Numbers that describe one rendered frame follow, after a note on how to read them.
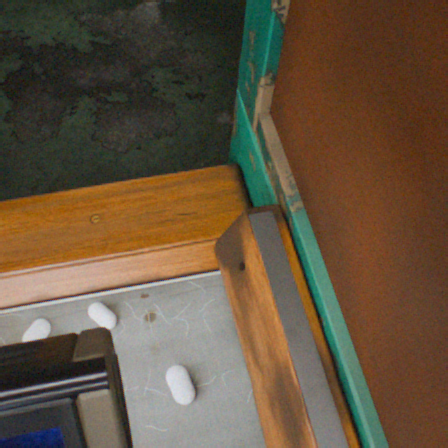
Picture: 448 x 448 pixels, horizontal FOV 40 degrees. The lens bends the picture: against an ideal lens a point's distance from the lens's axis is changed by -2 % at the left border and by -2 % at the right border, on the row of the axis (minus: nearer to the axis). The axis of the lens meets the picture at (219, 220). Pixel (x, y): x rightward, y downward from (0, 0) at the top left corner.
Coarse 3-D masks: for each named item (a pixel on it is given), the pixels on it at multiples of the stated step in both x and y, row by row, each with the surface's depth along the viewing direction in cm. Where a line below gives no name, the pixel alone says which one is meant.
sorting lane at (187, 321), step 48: (144, 288) 64; (192, 288) 65; (0, 336) 61; (48, 336) 61; (144, 336) 62; (192, 336) 62; (144, 384) 59; (192, 384) 59; (240, 384) 60; (144, 432) 57; (192, 432) 57; (240, 432) 57
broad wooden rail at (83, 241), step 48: (96, 192) 67; (144, 192) 67; (192, 192) 68; (240, 192) 68; (0, 240) 63; (48, 240) 64; (96, 240) 64; (144, 240) 64; (192, 240) 65; (0, 288) 62; (48, 288) 63; (96, 288) 64
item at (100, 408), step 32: (0, 352) 26; (32, 352) 25; (64, 352) 24; (96, 352) 23; (0, 384) 21; (32, 384) 21; (64, 384) 22; (96, 384) 22; (0, 416) 21; (32, 416) 21; (64, 416) 22; (96, 416) 22; (128, 416) 27
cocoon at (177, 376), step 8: (176, 368) 58; (184, 368) 58; (168, 376) 58; (176, 376) 58; (184, 376) 58; (176, 384) 57; (184, 384) 57; (176, 392) 57; (184, 392) 57; (192, 392) 57; (176, 400) 57; (184, 400) 57
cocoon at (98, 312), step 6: (90, 306) 61; (96, 306) 61; (102, 306) 61; (90, 312) 61; (96, 312) 61; (102, 312) 61; (108, 312) 61; (96, 318) 61; (102, 318) 61; (108, 318) 60; (114, 318) 61; (102, 324) 61; (108, 324) 60; (114, 324) 61
